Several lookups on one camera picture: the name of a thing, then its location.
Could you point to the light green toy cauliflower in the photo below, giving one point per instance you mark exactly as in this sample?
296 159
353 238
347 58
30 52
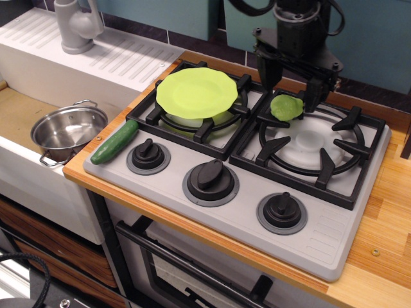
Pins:
285 108

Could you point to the black right burner grate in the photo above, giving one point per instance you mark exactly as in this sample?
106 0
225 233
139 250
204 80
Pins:
332 154

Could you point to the wooden drawer fronts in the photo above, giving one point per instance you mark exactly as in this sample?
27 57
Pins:
73 261

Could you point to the black middle stove knob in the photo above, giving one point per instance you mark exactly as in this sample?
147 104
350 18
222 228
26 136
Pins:
211 184

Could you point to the black right stove knob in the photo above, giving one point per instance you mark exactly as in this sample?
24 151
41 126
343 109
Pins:
282 214

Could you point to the black left burner grate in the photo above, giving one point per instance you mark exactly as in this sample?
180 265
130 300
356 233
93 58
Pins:
215 136

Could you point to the grey toy faucet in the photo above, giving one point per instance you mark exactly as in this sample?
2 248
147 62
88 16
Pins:
77 28

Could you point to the lime green plastic plate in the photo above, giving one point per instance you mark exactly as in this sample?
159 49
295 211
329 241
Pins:
196 93

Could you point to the white toy sink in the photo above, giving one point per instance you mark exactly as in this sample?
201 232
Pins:
37 76

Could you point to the black left stove knob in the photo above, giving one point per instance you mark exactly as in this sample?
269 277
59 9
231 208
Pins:
148 158

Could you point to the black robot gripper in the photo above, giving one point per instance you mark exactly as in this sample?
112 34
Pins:
298 44

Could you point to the black stove knob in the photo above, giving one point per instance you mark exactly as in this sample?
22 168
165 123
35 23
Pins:
211 184
282 214
148 158

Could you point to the black oven door handle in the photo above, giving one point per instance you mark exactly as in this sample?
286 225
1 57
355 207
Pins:
254 299

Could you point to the dark green toy pickle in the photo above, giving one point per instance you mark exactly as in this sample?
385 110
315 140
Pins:
114 144

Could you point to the black burner grate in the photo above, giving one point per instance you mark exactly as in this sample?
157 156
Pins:
332 154
215 136

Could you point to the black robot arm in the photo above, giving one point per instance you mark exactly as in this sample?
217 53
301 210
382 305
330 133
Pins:
308 8

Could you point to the small stainless steel pot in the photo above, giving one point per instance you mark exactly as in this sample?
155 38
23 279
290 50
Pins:
61 134

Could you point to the grey toy stove top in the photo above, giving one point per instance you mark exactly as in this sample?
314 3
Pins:
320 248

